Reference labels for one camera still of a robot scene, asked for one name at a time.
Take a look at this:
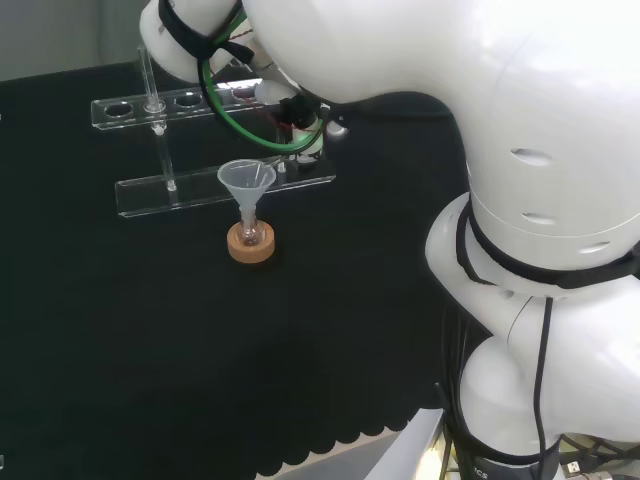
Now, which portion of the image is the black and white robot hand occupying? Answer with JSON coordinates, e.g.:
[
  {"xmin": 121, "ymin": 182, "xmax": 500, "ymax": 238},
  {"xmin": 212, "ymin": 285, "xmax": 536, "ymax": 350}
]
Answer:
[{"xmin": 253, "ymin": 78, "xmax": 350, "ymax": 167}]

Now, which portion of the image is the black bench cloth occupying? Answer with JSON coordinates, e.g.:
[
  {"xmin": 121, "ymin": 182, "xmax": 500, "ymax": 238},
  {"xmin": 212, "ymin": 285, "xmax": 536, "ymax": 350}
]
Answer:
[{"xmin": 0, "ymin": 62, "xmax": 474, "ymax": 480}]

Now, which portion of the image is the green cable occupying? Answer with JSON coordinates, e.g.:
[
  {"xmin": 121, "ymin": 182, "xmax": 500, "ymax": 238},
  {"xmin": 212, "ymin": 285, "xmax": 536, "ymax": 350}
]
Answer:
[{"xmin": 197, "ymin": 9, "xmax": 329, "ymax": 156}]

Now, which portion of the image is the cork ring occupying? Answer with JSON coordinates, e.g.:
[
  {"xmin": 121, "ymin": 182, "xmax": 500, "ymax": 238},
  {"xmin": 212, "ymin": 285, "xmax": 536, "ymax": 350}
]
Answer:
[{"xmin": 226, "ymin": 219, "xmax": 278, "ymax": 263}]

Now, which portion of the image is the clear acrylic funnel stand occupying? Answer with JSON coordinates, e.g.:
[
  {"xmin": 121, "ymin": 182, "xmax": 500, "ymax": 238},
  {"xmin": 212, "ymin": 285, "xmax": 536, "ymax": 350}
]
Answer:
[{"xmin": 90, "ymin": 44, "xmax": 338, "ymax": 221}]

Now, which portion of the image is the small round-bottom glass flask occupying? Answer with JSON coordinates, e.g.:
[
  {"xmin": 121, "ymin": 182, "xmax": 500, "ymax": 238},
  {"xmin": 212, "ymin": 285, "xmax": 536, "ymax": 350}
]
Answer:
[{"xmin": 236, "ymin": 208, "xmax": 264, "ymax": 248}]

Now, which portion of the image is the clear plastic funnel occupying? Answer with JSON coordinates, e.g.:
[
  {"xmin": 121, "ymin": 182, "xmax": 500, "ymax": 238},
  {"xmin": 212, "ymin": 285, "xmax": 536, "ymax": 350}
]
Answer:
[{"xmin": 215, "ymin": 159, "xmax": 278, "ymax": 217}]

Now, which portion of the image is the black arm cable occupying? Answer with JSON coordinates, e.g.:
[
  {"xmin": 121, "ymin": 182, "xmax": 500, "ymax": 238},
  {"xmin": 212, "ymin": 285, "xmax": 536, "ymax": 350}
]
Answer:
[{"xmin": 532, "ymin": 295, "xmax": 555, "ymax": 480}]

